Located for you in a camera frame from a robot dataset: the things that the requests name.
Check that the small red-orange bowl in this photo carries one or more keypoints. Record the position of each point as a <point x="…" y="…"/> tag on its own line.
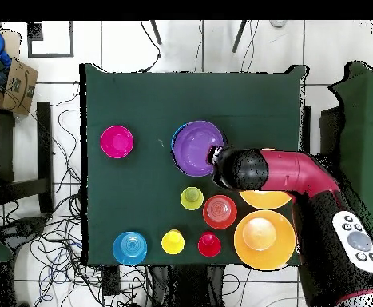
<point x="219" y="211"/>

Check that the black metal frame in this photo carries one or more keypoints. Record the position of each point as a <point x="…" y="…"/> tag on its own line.
<point x="330" y="134"/>
<point x="44" y="144"/>

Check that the person's foot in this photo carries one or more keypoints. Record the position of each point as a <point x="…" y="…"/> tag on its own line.
<point x="277" y="23"/>

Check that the dark green table cloth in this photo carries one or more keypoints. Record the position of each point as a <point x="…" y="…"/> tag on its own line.
<point x="189" y="96"/>

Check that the purple bowl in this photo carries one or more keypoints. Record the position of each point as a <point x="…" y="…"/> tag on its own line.
<point x="192" y="150"/>

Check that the black tripod base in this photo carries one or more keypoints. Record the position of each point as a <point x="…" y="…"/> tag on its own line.
<point x="23" y="228"/>

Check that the black square floor frame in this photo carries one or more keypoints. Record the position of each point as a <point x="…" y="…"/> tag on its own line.
<point x="50" y="56"/>

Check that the small light blue bowl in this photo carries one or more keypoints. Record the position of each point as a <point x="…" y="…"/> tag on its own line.
<point x="129" y="248"/>

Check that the pale yellow translucent cup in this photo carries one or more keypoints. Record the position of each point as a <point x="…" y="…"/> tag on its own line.
<point x="192" y="198"/>

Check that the yellow stepped cup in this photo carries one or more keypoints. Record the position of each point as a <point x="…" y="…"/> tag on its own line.
<point x="172" y="242"/>

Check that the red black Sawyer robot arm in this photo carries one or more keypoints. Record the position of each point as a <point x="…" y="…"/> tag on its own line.
<point x="285" y="172"/>

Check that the large orange bowl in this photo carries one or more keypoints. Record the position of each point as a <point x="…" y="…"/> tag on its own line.
<point x="266" y="200"/>
<point x="259" y="252"/>

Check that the black tripod leg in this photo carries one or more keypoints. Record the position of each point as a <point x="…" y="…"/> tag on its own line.
<point x="156" y="32"/>
<point x="239" y="35"/>

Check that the small pink bowl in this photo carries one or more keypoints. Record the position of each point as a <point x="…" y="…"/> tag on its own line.
<point x="117" y="141"/>

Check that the cardboard box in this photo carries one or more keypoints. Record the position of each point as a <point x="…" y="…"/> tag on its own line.
<point x="20" y="86"/>

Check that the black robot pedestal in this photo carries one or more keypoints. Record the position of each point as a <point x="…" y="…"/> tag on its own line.
<point x="189" y="284"/>

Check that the red cup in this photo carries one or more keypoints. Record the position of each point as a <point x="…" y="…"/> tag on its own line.
<point x="209" y="244"/>

